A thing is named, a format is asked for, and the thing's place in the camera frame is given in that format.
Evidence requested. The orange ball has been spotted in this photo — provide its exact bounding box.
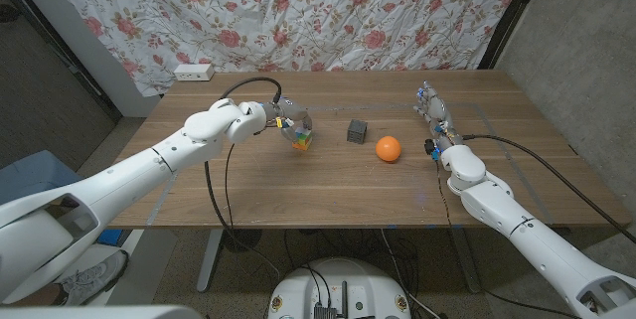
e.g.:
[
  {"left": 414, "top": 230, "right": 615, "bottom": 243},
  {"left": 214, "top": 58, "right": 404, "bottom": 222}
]
[{"left": 375, "top": 135, "right": 402, "bottom": 163}]

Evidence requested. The grey sneaker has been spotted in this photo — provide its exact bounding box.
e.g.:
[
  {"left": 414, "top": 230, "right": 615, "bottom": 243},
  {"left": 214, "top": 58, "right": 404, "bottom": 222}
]
[{"left": 59, "top": 249, "right": 130, "bottom": 306}]

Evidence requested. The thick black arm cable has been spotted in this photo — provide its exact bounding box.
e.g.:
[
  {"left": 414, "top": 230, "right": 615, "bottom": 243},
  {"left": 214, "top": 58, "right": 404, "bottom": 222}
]
[
  {"left": 203, "top": 77, "right": 283, "bottom": 290},
  {"left": 461, "top": 133, "right": 636, "bottom": 245}
]

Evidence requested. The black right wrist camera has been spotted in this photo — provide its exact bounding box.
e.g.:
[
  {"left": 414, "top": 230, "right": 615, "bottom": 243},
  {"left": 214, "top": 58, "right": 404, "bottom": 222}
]
[{"left": 423, "top": 137, "right": 442, "bottom": 161}]

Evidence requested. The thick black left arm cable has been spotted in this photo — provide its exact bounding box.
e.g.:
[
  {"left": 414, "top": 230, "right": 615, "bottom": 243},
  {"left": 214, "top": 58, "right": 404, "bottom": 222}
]
[{"left": 203, "top": 77, "right": 283, "bottom": 290}]

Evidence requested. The person's bare leg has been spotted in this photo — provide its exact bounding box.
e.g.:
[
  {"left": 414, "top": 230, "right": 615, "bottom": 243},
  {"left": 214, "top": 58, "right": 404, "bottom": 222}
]
[{"left": 9, "top": 282, "right": 64, "bottom": 308}]

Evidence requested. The grey table leg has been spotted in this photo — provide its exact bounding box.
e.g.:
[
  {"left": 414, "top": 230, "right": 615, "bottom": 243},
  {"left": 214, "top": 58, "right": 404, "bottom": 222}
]
[{"left": 449, "top": 229, "right": 483, "bottom": 294}]

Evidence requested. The black backdrop frame pole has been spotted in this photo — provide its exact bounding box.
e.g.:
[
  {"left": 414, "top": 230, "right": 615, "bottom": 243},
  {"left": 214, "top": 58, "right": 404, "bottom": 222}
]
[
  {"left": 0, "top": 0, "right": 123, "bottom": 122},
  {"left": 477, "top": 0, "right": 551, "bottom": 71}
]

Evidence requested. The black round floor stand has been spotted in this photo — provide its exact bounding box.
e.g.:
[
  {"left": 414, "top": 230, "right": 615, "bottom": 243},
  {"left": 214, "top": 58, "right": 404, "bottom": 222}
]
[{"left": 221, "top": 229, "right": 263, "bottom": 253}]

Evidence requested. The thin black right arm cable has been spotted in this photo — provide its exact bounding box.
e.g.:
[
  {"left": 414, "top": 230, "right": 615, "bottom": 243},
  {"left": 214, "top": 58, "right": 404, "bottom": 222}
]
[{"left": 435, "top": 159, "right": 452, "bottom": 226}]

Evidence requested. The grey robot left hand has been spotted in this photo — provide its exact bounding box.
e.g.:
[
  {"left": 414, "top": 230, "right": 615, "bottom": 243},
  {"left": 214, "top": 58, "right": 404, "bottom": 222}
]
[{"left": 262, "top": 97, "right": 314, "bottom": 144}]

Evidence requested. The dark grey ribbed block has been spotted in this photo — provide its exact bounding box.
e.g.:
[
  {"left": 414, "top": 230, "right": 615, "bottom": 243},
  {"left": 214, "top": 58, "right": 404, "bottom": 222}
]
[{"left": 346, "top": 118, "right": 369, "bottom": 145}]

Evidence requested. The white table leg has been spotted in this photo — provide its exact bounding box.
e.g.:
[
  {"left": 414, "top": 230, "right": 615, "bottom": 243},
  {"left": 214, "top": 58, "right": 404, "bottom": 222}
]
[{"left": 196, "top": 229, "right": 225, "bottom": 294}]

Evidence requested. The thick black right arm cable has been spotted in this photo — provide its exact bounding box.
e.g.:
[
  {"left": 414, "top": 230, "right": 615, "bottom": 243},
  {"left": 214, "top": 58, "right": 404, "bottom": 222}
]
[{"left": 461, "top": 133, "right": 636, "bottom": 245}]

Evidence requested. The grey tape outline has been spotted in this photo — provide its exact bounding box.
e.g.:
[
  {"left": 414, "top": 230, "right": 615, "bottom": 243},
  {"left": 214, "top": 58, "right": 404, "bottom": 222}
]
[{"left": 148, "top": 102, "right": 553, "bottom": 226}]

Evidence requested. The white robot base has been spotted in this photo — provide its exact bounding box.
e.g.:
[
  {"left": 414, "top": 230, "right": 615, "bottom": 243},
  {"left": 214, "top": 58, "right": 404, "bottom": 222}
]
[{"left": 266, "top": 257, "right": 412, "bottom": 319}]

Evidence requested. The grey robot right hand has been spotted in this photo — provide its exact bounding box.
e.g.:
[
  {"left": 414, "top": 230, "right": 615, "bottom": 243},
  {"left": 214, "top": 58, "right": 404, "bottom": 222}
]
[{"left": 412, "top": 80, "right": 464, "bottom": 150}]

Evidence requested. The floral backdrop cloth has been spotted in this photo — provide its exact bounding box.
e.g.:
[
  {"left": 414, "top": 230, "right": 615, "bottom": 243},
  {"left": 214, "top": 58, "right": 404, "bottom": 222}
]
[{"left": 34, "top": 0, "right": 533, "bottom": 97}]

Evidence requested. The multicoloured Rubik's cube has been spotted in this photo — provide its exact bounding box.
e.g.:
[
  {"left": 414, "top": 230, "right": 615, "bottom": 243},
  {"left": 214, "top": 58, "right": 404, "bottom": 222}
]
[{"left": 291, "top": 127, "right": 314, "bottom": 152}]

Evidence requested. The white power strip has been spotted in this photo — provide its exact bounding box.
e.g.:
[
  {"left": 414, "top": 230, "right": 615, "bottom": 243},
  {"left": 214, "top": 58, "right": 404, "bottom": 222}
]
[{"left": 173, "top": 63, "right": 216, "bottom": 82}]

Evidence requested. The blue floor pad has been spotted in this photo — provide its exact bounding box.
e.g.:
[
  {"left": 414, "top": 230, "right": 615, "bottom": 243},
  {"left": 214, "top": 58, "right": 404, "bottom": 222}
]
[{"left": 96, "top": 229, "right": 125, "bottom": 246}]

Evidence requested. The blue plastic bin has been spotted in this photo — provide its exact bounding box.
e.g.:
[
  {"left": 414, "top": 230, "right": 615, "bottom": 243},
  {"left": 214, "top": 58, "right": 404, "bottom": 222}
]
[{"left": 0, "top": 149, "right": 83, "bottom": 206}]

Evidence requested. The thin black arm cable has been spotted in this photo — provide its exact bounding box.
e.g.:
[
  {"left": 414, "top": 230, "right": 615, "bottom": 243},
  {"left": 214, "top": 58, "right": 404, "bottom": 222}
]
[
  {"left": 224, "top": 143, "right": 239, "bottom": 234},
  {"left": 435, "top": 159, "right": 452, "bottom": 226}
]

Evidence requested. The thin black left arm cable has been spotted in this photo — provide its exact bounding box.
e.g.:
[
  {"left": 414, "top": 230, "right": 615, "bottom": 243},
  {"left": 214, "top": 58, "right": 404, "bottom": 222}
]
[{"left": 224, "top": 143, "right": 239, "bottom": 234}]

